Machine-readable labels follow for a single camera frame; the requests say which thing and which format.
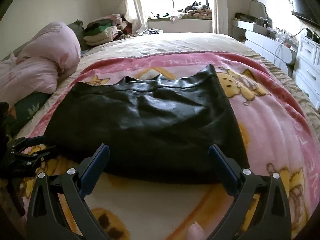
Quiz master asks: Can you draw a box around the black leather jacket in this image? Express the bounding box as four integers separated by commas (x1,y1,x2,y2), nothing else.
44,65,249,184

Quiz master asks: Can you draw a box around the stack of folded clothes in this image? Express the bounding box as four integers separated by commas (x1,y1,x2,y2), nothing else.
84,14,132,47

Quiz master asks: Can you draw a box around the clothes pile on windowsill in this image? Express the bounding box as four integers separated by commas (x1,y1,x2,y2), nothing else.
148,1,212,23

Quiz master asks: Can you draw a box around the person's right hand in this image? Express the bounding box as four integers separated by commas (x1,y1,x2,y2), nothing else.
185,222,206,240

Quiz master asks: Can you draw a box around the green leaf print pillow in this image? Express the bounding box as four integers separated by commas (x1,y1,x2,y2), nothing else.
4,92,52,137

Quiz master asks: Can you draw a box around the pink rolled duvet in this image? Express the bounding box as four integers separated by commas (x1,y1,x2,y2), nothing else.
1,22,81,109

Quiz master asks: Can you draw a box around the beige bed cover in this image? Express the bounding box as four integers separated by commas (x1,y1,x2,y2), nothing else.
16,33,319,138

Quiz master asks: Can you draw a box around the white drawer cabinet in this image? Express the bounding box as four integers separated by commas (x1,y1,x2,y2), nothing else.
292,35,320,111

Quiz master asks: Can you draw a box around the white dressing table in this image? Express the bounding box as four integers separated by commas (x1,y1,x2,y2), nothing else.
231,0,297,76

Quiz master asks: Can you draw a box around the white curtain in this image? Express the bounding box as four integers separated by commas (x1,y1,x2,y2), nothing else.
124,0,148,36

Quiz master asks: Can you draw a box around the black wall television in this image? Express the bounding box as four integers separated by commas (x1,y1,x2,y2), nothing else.
289,0,319,27

